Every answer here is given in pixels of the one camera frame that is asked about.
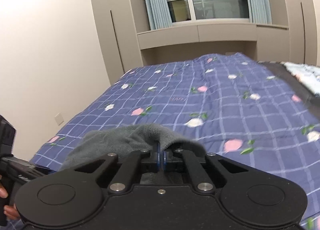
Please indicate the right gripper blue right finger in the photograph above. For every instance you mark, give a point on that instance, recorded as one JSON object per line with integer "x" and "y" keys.
{"x": 189, "y": 167}

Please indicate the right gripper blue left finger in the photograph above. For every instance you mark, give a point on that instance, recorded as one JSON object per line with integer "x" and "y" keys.
{"x": 133, "y": 167}

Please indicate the grey fleece pants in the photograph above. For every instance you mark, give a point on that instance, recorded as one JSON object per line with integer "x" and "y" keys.
{"x": 124, "y": 140}

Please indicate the person's left hand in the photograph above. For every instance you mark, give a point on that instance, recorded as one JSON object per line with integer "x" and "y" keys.
{"x": 9, "y": 211}

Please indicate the blue plaid floral bedspread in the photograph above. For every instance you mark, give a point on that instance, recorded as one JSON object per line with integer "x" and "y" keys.
{"x": 253, "y": 112}

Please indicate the white patterned pillow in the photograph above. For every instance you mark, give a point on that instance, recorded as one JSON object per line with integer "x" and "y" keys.
{"x": 307, "y": 75}

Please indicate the beige built-in wardrobe unit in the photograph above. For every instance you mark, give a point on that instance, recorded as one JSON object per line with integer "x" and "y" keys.
{"x": 127, "y": 41}

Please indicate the white wall socket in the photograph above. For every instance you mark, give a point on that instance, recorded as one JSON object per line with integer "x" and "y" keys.
{"x": 59, "y": 119}

